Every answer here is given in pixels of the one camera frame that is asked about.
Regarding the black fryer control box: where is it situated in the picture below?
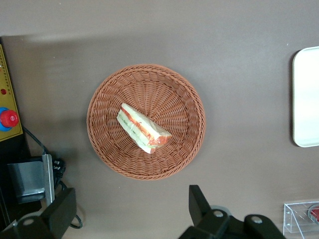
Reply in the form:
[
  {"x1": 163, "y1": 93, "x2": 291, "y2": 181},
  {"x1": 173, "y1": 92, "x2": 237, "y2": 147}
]
[{"x1": 0, "y1": 36, "x2": 29, "y2": 231}]

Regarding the triangle sandwich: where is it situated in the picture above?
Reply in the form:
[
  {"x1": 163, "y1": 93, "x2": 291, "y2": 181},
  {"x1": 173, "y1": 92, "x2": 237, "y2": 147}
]
[{"x1": 117, "y1": 103, "x2": 172, "y2": 154}]

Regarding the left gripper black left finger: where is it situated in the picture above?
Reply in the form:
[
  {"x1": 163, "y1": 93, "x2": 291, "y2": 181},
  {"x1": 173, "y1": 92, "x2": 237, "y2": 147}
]
[{"x1": 0, "y1": 188, "x2": 77, "y2": 239}]

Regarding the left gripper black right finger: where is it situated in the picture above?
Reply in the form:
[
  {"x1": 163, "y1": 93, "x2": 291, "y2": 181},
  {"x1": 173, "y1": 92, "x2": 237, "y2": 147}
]
[{"x1": 178, "y1": 185, "x2": 286, "y2": 239}]

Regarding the round brown wicker basket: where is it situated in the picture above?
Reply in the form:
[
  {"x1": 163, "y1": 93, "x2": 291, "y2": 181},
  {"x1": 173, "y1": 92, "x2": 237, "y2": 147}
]
[{"x1": 86, "y1": 64, "x2": 206, "y2": 181}]

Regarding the beige plastic tray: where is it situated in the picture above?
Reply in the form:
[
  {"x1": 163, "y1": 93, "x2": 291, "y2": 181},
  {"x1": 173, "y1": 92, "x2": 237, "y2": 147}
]
[{"x1": 292, "y1": 46, "x2": 319, "y2": 148}]

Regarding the yellow control panel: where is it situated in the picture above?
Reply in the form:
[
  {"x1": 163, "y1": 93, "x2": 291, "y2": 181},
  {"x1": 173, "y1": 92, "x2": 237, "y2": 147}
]
[{"x1": 0, "y1": 44, "x2": 23, "y2": 142}]

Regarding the red emergency stop button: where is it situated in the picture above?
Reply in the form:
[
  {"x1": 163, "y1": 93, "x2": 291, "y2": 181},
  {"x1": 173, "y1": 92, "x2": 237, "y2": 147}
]
[{"x1": 0, "y1": 107, "x2": 20, "y2": 132}]

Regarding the grey metal bracket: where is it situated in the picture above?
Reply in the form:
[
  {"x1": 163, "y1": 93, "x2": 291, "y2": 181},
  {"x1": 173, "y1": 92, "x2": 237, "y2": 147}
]
[{"x1": 6, "y1": 154, "x2": 56, "y2": 207}]

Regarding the clear acrylic bottle rack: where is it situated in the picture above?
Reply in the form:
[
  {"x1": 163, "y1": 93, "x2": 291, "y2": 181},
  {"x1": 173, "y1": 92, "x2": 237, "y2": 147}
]
[{"x1": 283, "y1": 200, "x2": 319, "y2": 236}]

